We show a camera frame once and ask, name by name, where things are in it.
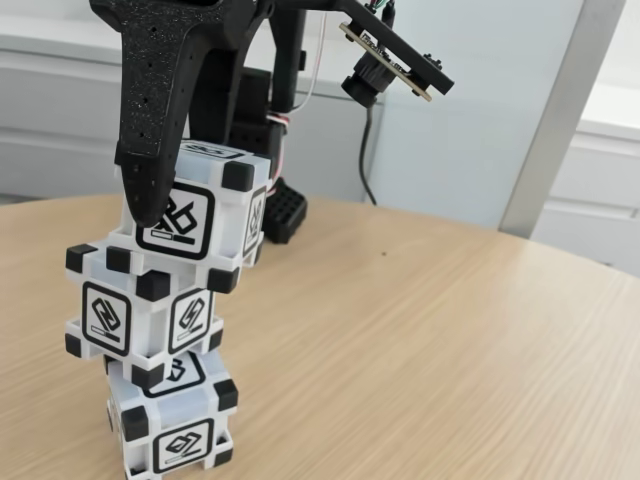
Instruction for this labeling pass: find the white cube with crossed symbol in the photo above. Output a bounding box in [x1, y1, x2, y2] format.
[106, 141, 272, 295]

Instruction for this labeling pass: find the white cube with lightning symbol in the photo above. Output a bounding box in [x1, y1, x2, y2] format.
[63, 243, 225, 389]

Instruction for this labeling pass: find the white cube with house symbol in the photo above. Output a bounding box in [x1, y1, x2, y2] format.
[103, 349, 240, 474]

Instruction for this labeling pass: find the red white servo cable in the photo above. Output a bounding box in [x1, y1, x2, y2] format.
[298, 12, 327, 110]
[266, 113, 294, 197]

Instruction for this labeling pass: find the gripper camera module with mount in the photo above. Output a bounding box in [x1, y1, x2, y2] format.
[272, 0, 456, 109]

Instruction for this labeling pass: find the grey metal post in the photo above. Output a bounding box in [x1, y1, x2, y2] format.
[497, 0, 632, 240]

